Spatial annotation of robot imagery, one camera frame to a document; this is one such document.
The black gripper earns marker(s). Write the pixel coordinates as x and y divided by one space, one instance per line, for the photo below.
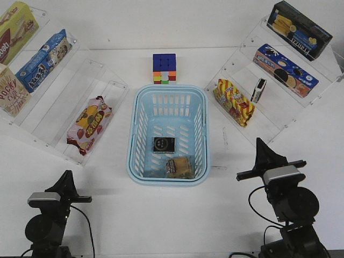
66 188
270 165

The bread bun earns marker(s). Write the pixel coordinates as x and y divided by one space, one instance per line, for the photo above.
180 168

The black tissue pack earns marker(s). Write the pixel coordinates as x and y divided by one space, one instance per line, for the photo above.
164 144

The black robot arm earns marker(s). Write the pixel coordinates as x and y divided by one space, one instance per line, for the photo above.
46 230
295 207

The light blue plastic basket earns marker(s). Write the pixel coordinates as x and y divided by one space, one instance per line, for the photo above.
178 111

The pink strawberry snack pack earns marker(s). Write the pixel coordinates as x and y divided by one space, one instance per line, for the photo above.
89 125

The small black white box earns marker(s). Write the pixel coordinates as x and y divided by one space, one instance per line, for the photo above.
258 90

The red yellow striped snack pack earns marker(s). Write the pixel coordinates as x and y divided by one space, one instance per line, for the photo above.
234 102

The clear acrylic right shelf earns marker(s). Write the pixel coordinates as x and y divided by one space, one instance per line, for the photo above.
278 106

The clear acrylic shelf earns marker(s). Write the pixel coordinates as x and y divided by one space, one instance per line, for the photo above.
61 97
278 106

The blue orange Oreo box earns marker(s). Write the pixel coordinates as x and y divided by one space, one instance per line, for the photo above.
284 70

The clear acrylic left shelf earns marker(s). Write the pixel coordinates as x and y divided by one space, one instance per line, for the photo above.
61 97

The Pocky box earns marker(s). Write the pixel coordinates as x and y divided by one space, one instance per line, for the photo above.
14 95

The blue cookie pack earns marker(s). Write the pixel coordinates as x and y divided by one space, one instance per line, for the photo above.
41 64

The dark blue cracker box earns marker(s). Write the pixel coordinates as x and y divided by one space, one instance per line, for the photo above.
304 35

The colourful Rubik's cube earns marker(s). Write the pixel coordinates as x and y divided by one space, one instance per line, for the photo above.
164 68

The yellow wafer box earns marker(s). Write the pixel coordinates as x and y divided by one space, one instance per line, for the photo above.
18 26

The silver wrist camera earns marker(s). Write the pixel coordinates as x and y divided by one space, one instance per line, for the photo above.
280 173
42 199

